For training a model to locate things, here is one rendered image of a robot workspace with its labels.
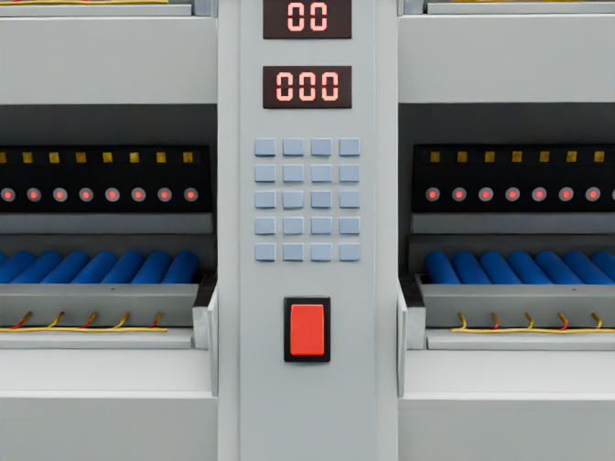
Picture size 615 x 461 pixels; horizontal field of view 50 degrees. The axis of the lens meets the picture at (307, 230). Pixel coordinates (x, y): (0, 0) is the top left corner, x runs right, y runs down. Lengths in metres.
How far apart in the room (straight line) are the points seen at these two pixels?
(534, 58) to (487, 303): 0.15
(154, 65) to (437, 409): 0.24
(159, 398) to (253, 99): 0.16
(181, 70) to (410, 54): 0.12
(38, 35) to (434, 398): 0.28
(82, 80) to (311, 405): 0.21
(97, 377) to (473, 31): 0.28
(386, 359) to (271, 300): 0.07
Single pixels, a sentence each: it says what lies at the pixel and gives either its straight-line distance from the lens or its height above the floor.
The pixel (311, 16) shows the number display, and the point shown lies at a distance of 0.36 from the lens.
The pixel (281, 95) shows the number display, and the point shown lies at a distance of 0.35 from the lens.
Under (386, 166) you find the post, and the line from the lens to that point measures 0.35.
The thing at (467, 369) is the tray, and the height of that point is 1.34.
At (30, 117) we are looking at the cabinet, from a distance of 0.60.
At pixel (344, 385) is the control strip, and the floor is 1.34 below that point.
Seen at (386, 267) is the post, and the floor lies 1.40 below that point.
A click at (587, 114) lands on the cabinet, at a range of 0.59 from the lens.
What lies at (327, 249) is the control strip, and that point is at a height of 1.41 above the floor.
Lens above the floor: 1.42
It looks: level
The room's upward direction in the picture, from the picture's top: straight up
